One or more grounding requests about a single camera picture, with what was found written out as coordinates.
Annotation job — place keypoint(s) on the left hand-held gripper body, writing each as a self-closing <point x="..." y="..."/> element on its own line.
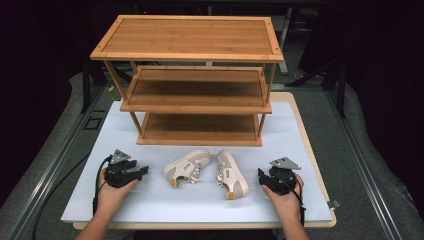
<point x="117" y="173"/>

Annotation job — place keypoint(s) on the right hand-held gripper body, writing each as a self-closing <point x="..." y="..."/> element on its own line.
<point x="282" y="177"/>

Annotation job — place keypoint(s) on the beige sneaker shoe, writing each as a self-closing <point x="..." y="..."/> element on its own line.
<point x="231" y="176"/>
<point x="186" y="166"/>

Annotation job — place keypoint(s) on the wooden three-tier shoe rack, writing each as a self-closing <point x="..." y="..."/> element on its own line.
<point x="186" y="40"/>

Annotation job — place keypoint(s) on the person's left hand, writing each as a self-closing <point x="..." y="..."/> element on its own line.
<point x="111" y="196"/>

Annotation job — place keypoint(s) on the person's right hand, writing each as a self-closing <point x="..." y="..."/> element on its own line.
<point x="286" y="203"/>

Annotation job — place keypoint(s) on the light wooden table board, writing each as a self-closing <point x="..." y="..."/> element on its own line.
<point x="310" y="133"/>

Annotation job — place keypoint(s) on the white table mat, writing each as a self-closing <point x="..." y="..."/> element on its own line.
<point x="186" y="206"/>

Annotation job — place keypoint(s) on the grey metal clip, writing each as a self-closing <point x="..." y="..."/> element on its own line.
<point x="334" y="204"/>

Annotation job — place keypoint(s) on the small yellow tag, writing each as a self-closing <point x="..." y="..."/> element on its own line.
<point x="110" y="89"/>

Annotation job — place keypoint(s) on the black stand leg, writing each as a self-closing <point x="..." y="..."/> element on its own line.
<point x="341" y="93"/>
<point x="86" y="86"/>

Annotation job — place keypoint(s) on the grey metal stand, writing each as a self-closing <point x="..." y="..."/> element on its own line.
<point x="284" y="50"/>

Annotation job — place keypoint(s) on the grey metal floor rail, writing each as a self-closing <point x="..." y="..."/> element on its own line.
<point x="50" y="170"/>
<point x="363" y="166"/>

